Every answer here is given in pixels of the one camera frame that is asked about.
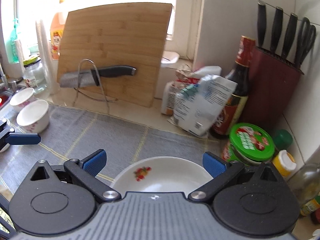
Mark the red white food bag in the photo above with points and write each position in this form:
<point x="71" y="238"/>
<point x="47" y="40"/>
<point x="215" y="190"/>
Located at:
<point x="183" y="78"/>

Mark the white clipped food bag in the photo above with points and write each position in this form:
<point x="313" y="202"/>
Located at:
<point x="197" y="106"/>

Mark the dark vinegar bottle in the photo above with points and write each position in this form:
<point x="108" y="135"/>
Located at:
<point x="239" y="74"/>

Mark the grey checked dish mat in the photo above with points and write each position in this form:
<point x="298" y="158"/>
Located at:
<point x="75" y="133"/>

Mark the orange cooking wine jug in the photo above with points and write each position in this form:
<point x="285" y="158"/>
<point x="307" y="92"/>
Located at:
<point x="57" y="27"/>

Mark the green lid sauce jar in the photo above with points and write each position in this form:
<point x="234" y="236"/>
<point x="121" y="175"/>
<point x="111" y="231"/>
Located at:
<point x="248" y="144"/>

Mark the bamboo cutting board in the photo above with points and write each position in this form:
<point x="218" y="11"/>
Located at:
<point x="132" y="34"/>

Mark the glass jar with green lid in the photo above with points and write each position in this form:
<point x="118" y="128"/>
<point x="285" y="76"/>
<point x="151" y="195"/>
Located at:
<point x="34" y="74"/>

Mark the white floral bowl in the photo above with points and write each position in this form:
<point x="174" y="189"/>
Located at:
<point x="34" y="117"/>
<point x="22" y="98"/>

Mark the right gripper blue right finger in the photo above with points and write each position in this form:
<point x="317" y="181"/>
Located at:
<point x="213" y="164"/>

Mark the stainless steel sink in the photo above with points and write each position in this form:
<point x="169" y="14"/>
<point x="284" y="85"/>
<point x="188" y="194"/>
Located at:
<point x="8" y="92"/>

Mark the green cap small bottle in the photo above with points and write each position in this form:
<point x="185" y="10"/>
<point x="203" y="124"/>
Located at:
<point x="282" y="140"/>

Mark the green dish soap bottle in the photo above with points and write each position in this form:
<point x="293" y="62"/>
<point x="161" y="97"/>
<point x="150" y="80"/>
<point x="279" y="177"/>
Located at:
<point x="13" y="38"/>

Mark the dark red knife block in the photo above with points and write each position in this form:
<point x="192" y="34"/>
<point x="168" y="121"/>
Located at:
<point x="274" y="77"/>

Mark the yellow cap spice bottle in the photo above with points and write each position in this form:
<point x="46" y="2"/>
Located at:
<point x="284" y="163"/>

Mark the large white fruit plate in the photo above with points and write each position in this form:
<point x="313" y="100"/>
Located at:
<point x="161" y="174"/>

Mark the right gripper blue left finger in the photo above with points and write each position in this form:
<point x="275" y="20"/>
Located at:
<point x="95" y="162"/>

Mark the metal wire board stand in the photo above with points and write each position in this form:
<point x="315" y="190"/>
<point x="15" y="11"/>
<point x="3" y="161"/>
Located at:
<point x="89" y="78"/>

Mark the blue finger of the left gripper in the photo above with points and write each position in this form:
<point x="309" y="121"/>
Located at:
<point x="23" y="139"/>

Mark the short white plastic roll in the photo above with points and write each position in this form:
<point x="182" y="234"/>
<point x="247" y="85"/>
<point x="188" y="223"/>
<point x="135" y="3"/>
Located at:
<point x="20" y="51"/>

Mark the black handled kitchen knife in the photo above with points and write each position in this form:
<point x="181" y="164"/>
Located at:
<point x="68" y="80"/>

